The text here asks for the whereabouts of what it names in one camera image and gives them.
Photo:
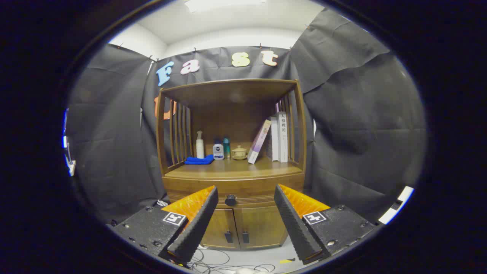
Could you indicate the white black striped panel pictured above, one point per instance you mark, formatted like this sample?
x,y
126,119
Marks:
x,y
392,213

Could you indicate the plain white book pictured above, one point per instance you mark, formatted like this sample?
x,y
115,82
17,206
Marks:
x,y
274,140

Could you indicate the beige lidded teacup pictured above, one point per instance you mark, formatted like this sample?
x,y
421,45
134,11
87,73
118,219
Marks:
x,y
239,153

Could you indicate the teal slim bottle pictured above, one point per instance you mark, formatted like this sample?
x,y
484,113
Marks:
x,y
226,146

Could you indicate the white blue equipment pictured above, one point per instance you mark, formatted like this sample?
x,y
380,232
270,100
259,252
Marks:
x,y
70,165

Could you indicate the blue folded cloth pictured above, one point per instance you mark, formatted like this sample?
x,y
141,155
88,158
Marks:
x,y
199,160

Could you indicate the wooden countertop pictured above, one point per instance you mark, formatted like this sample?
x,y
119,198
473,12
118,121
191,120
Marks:
x,y
236,169

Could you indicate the dark patterned book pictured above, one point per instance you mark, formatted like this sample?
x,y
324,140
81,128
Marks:
x,y
268,146

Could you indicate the yellow floor tape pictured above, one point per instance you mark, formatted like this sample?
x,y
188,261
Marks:
x,y
287,261

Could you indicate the brown wooden cabinet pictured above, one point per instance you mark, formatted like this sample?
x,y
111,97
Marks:
x,y
236,121

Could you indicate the white blue-capped lotion bottle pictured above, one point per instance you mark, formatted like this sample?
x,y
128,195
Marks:
x,y
218,151

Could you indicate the white pump bottle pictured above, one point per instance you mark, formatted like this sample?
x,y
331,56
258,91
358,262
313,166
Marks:
x,y
200,148

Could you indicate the wooden cabinet door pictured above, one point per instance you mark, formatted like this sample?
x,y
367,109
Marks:
x,y
262,224
220,228

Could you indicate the white book with printed spine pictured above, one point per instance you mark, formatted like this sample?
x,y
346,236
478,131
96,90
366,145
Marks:
x,y
282,137

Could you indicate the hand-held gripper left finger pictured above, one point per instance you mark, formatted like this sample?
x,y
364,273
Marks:
x,y
198,224

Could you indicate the pink purple book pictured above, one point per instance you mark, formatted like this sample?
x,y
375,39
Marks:
x,y
258,142

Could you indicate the brown wooden drawer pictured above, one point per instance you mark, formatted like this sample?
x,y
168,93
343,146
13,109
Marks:
x,y
247,186

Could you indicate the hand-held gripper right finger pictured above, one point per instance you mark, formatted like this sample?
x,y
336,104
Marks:
x,y
295,224

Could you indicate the black drawer knob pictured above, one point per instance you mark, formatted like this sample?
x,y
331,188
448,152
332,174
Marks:
x,y
230,200

